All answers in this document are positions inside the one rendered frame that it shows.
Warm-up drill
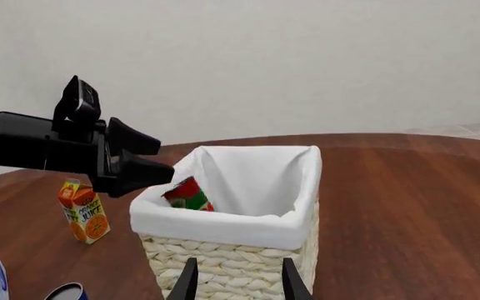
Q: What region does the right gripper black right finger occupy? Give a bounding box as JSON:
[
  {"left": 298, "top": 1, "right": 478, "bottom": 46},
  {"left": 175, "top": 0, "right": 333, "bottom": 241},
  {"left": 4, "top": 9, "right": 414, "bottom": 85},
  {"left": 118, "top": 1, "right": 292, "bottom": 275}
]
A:
[{"left": 281, "top": 257, "right": 315, "bottom": 300}]

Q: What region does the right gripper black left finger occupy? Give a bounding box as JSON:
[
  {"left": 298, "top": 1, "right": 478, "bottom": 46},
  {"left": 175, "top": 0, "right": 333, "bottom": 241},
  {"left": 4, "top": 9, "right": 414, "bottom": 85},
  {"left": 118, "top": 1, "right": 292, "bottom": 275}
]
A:
[{"left": 167, "top": 257, "right": 200, "bottom": 300}]

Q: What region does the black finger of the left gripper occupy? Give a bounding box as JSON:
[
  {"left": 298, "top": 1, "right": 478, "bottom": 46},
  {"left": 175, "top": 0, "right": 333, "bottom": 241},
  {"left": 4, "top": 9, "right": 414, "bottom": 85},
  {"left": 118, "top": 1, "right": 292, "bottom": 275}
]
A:
[
  {"left": 114, "top": 148, "right": 176, "bottom": 199},
  {"left": 107, "top": 117, "right": 162, "bottom": 158}
]

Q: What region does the wicker basket with white liner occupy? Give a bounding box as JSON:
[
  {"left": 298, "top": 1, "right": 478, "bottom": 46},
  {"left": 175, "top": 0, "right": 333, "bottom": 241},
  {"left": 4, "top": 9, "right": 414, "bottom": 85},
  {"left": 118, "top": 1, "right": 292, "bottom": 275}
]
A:
[{"left": 129, "top": 144, "right": 323, "bottom": 300}]

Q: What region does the red and green tin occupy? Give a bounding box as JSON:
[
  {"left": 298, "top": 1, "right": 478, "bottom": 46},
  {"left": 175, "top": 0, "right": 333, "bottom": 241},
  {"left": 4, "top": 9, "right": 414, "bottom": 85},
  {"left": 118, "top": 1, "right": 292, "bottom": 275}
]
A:
[{"left": 160, "top": 175, "right": 217, "bottom": 213}]

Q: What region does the orange juice carton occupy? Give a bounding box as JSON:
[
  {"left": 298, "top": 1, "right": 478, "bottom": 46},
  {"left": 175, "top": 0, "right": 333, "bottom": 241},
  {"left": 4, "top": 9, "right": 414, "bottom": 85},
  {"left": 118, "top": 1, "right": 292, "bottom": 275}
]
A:
[{"left": 57, "top": 177, "right": 112, "bottom": 245}]

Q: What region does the blue tin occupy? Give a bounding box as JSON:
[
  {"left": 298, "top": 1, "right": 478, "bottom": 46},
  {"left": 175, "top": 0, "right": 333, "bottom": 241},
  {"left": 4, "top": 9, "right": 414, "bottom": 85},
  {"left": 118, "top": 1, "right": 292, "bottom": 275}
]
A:
[{"left": 42, "top": 282, "right": 90, "bottom": 300}]

